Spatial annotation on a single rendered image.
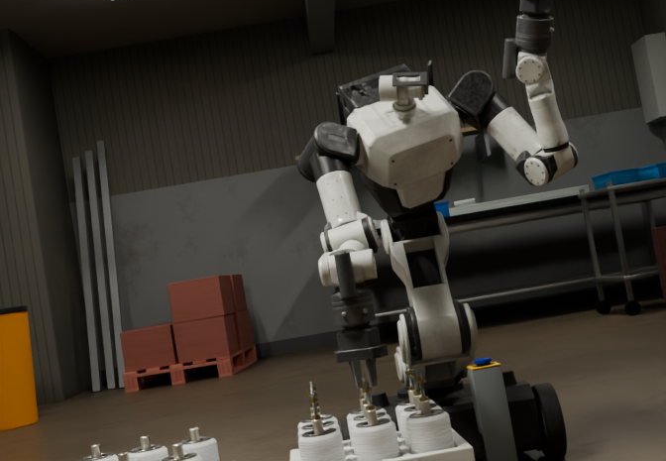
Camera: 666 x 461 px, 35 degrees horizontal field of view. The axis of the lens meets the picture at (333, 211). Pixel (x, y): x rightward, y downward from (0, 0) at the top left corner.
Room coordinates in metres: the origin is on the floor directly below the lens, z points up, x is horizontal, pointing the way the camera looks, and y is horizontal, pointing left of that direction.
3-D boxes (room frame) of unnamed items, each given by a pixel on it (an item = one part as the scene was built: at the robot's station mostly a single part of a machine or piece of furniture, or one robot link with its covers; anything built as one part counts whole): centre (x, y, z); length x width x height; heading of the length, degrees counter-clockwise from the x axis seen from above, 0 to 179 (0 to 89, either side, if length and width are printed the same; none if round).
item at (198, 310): (8.42, 1.27, 0.37); 1.25 x 0.90 x 0.73; 1
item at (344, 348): (2.33, -0.01, 0.45); 0.13 x 0.10 x 0.12; 59
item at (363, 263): (2.32, -0.02, 0.57); 0.11 x 0.11 x 0.11; 84
